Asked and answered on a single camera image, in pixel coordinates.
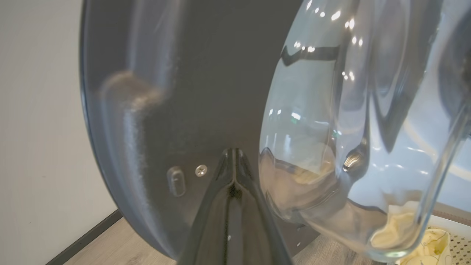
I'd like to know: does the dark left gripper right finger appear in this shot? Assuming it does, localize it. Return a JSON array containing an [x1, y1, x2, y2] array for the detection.
[[235, 148, 294, 265]]

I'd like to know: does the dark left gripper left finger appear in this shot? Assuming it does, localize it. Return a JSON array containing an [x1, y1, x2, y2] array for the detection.
[[178, 148, 235, 265]]

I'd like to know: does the black round glass washer door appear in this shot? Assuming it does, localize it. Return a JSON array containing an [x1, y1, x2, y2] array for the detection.
[[79, 0, 471, 264]]

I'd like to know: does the pale yellow printed garment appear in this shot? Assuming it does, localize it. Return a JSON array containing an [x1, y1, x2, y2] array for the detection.
[[401, 228, 451, 265]]

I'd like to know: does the white perforated laundry basket brown rim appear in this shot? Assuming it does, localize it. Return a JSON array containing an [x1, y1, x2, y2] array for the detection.
[[396, 215, 471, 265]]

